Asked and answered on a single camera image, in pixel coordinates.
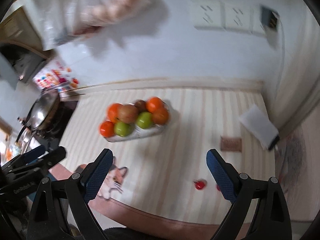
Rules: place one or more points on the plastic bag of eggs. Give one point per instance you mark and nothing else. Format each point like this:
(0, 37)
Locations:
(112, 7)

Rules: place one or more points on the steel wok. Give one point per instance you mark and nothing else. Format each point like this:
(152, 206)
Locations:
(42, 112)

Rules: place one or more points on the brown card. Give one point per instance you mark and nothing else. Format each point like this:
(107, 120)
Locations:
(231, 143)

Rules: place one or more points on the black plug-in charger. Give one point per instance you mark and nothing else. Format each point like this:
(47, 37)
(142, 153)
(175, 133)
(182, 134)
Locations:
(268, 17)

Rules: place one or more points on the dark brown-green round fruit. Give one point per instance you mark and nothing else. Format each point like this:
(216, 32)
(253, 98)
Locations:
(140, 105)

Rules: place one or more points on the oval patterned ceramic plate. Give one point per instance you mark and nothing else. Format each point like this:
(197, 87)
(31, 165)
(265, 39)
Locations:
(143, 133)

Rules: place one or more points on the green apple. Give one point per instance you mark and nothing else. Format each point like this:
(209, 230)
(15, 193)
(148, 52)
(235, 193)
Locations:
(123, 129)
(144, 120)

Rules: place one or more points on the red cherry tomato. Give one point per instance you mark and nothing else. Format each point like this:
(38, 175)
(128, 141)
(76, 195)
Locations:
(199, 185)

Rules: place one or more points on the white wall outlet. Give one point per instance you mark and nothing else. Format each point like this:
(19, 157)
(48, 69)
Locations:
(208, 15)
(237, 16)

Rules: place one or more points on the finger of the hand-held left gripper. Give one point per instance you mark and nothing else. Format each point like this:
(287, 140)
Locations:
(33, 152)
(53, 155)

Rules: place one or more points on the white power bank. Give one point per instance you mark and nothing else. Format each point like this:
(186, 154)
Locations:
(258, 127)

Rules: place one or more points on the black gas stove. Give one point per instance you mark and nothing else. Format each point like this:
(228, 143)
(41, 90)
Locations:
(63, 121)

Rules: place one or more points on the red-brown apple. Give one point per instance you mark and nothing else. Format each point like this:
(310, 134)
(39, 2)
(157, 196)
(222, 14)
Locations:
(128, 113)

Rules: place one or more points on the black fleece robe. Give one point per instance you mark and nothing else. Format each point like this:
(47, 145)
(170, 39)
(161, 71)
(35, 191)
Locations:
(115, 233)

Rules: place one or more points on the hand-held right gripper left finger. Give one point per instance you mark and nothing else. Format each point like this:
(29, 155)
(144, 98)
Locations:
(100, 175)

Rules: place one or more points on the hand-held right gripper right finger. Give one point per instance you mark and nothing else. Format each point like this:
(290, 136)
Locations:
(222, 177)

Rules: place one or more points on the large orange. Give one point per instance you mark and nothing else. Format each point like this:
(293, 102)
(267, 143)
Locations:
(155, 104)

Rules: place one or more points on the small orange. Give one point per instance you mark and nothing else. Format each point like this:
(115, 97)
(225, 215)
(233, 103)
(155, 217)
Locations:
(113, 110)
(107, 128)

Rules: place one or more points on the striped cat print tablecloth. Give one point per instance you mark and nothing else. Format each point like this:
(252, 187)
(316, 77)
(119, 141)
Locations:
(175, 152)

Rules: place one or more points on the small reddish-orange round fruit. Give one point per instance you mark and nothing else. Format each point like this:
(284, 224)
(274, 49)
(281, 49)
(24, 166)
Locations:
(160, 116)

